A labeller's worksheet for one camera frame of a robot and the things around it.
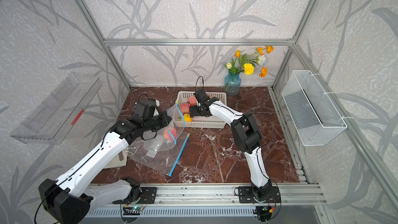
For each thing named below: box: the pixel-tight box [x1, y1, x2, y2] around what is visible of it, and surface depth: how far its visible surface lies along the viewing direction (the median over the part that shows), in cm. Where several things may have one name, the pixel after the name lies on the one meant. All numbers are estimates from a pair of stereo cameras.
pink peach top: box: [187, 95, 197, 107], surface depth 106 cm
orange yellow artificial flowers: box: [224, 45, 274, 78], surface depth 101 cm
